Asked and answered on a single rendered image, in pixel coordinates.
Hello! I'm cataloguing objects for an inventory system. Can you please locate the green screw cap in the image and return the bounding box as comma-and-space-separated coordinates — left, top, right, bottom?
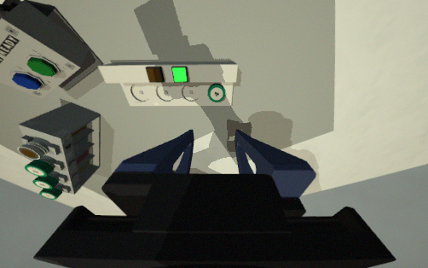
25, 160, 54, 177
32, 175, 59, 189
39, 187, 62, 200
208, 84, 225, 102

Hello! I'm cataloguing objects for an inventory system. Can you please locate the grey sloping control panel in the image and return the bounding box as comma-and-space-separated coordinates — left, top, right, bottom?
0, 0, 103, 99

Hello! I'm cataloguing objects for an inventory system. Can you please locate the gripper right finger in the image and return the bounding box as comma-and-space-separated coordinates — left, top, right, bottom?
234, 130, 316, 198

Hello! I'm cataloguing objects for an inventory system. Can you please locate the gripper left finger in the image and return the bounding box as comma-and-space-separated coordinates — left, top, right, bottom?
114, 130, 194, 173

